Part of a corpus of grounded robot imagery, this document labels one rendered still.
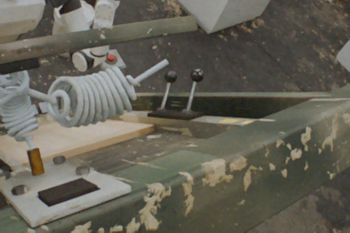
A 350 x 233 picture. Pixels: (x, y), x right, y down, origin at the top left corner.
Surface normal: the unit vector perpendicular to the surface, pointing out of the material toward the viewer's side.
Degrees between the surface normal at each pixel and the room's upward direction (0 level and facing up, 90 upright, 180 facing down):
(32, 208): 51
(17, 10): 68
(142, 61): 0
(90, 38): 40
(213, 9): 90
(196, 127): 90
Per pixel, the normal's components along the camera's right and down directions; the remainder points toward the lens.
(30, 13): 0.59, 0.47
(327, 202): 0.34, -0.62
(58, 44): 0.58, 0.01
